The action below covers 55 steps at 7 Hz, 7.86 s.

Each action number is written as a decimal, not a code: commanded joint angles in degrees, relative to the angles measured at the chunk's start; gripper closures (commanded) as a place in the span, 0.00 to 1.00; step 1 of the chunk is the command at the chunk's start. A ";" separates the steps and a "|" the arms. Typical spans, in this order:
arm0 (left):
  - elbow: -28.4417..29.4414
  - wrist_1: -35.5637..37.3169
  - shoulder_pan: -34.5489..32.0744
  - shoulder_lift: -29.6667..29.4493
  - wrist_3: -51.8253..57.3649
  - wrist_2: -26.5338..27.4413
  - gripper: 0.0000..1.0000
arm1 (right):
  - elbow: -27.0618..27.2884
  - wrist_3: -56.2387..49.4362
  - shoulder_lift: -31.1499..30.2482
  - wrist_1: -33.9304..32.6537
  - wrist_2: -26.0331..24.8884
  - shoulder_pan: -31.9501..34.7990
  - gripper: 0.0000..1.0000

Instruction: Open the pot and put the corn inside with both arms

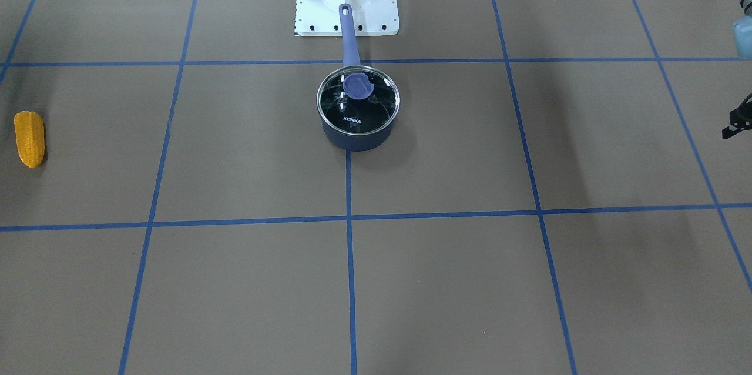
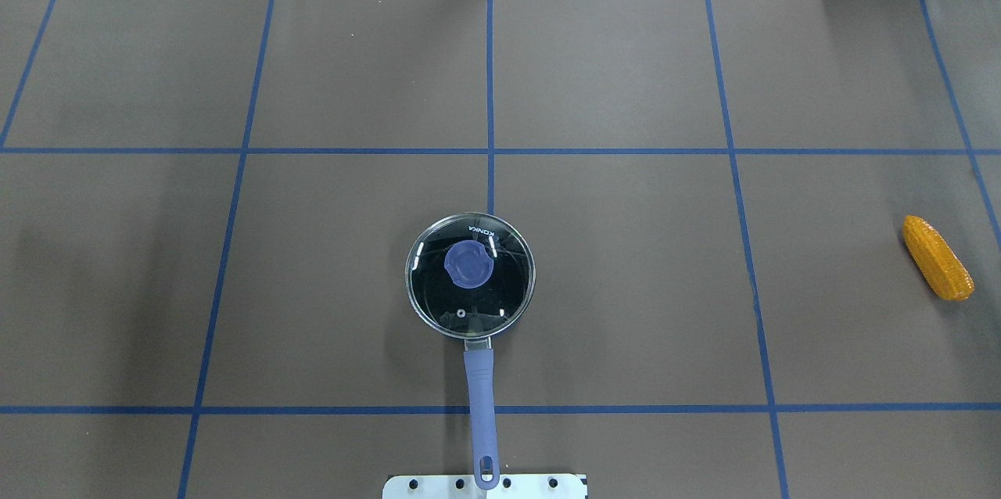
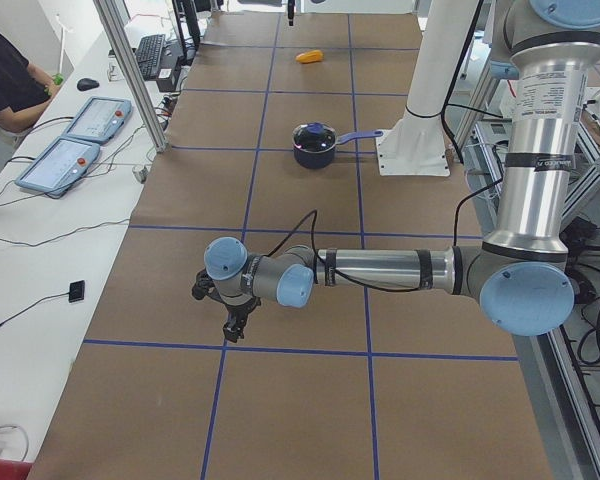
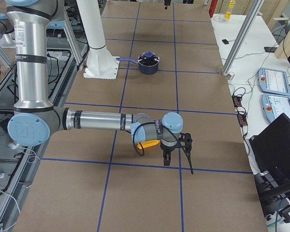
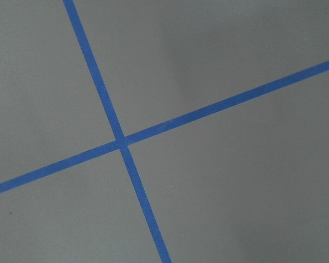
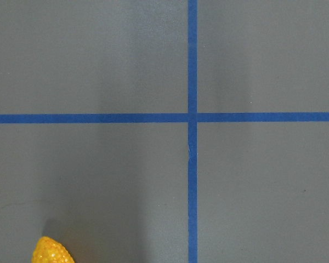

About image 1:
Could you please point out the glass lid with blue knob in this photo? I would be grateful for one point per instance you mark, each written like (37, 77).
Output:
(358, 100)

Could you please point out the yellow corn cob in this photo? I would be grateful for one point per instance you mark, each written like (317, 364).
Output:
(30, 138)

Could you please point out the blue saucepan with handle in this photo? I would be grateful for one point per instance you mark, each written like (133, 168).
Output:
(351, 56)

